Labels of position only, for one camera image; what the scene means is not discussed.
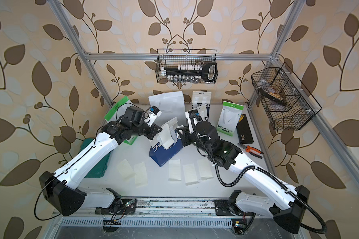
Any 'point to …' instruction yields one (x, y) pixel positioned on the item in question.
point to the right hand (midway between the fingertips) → (179, 128)
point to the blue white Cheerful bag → (159, 155)
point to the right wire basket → (287, 107)
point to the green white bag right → (230, 115)
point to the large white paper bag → (171, 105)
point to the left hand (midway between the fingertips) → (158, 126)
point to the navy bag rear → (200, 99)
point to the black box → (244, 132)
